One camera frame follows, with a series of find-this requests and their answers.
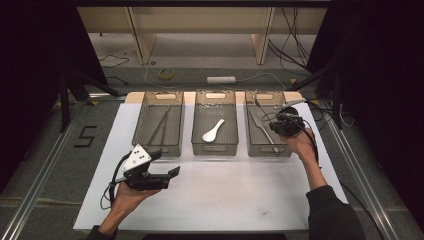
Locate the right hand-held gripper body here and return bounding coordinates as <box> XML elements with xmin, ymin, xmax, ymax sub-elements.
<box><xmin>273</xmin><ymin>98</ymin><xmax>307</xmax><ymax>137</ymax></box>

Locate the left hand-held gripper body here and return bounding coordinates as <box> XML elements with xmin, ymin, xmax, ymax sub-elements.
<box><xmin>120</xmin><ymin>143</ymin><xmax>172</xmax><ymax>192</ymax></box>

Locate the metal table knife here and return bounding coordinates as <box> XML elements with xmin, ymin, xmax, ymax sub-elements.
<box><xmin>249</xmin><ymin>109</ymin><xmax>281</xmax><ymax>154</ymax></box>

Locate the translucent grey plastic bin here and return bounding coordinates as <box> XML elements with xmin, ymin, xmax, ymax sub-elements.
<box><xmin>131</xmin><ymin>90</ymin><xmax>185</xmax><ymax>158</ymax></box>
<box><xmin>244</xmin><ymin>90</ymin><xmax>299</xmax><ymax>158</ymax></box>
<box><xmin>190</xmin><ymin>89</ymin><xmax>240</xmax><ymax>157</ymax></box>

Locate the white ceramic spoon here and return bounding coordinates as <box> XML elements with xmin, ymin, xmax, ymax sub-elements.
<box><xmin>201</xmin><ymin>118</ymin><xmax>226</xmax><ymax>143</ymax></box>

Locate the person's right hand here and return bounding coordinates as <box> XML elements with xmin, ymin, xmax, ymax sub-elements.
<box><xmin>279</xmin><ymin>127</ymin><xmax>317</xmax><ymax>163</ymax></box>

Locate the person's left hand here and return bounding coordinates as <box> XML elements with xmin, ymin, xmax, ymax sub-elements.
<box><xmin>110</xmin><ymin>181</ymin><xmax>162</xmax><ymax>219</ymax></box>

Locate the white table sheet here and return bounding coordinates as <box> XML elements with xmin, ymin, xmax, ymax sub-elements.
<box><xmin>72</xmin><ymin>102</ymin><xmax>349</xmax><ymax>233</ymax></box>

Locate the black metal stand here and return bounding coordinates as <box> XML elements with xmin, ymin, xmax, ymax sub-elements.
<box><xmin>286</xmin><ymin>59</ymin><xmax>344</xmax><ymax>130</ymax></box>
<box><xmin>59</xmin><ymin>69</ymin><xmax>122</xmax><ymax>134</ymax></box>

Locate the white power strip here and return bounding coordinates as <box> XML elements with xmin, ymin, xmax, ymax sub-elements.
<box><xmin>206</xmin><ymin>76</ymin><xmax>237</xmax><ymax>85</ymax></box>

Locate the yellow tape roll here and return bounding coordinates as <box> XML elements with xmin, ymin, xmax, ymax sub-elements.
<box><xmin>158</xmin><ymin>68</ymin><xmax>175</xmax><ymax>81</ymax></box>

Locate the dark curtain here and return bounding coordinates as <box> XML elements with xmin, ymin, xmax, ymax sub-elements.
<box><xmin>0</xmin><ymin>0</ymin><xmax>108</xmax><ymax>188</ymax></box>
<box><xmin>306</xmin><ymin>0</ymin><xmax>424</xmax><ymax>221</ymax></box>

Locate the beige wooden shelf unit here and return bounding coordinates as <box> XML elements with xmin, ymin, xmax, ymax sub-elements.
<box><xmin>77</xmin><ymin>6</ymin><xmax>328</xmax><ymax>66</ymax></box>

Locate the left hand-held gripper cable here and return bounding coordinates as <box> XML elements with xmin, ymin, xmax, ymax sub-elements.
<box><xmin>99</xmin><ymin>152</ymin><xmax>132</xmax><ymax>212</ymax></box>

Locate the hand-held gripper cable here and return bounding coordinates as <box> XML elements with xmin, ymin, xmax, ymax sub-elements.
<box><xmin>99</xmin><ymin>152</ymin><xmax>132</xmax><ymax>212</ymax></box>
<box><xmin>260</xmin><ymin>99</ymin><xmax>385</xmax><ymax>240</ymax></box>

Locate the right hand-held gripper cable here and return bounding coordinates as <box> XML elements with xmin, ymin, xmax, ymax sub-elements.
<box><xmin>260</xmin><ymin>99</ymin><xmax>385</xmax><ymax>240</ymax></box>

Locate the white floor cable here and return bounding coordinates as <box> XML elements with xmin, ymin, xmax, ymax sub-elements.
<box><xmin>144</xmin><ymin>63</ymin><xmax>208</xmax><ymax>90</ymax></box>
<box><xmin>234</xmin><ymin>72</ymin><xmax>288</xmax><ymax>92</ymax></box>

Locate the aluminium floor rail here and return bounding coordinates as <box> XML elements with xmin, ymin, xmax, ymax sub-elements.
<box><xmin>319</xmin><ymin>99</ymin><xmax>401</xmax><ymax>240</ymax></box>
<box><xmin>0</xmin><ymin>99</ymin><xmax>88</xmax><ymax>240</ymax></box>

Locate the black cable bundle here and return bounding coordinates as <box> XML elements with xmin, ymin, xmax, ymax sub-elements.
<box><xmin>267</xmin><ymin>6</ymin><xmax>313</xmax><ymax>77</ymax></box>

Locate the thin black floor cable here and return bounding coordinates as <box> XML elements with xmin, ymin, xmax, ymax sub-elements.
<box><xmin>99</xmin><ymin>54</ymin><xmax>130</xmax><ymax>69</ymax></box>

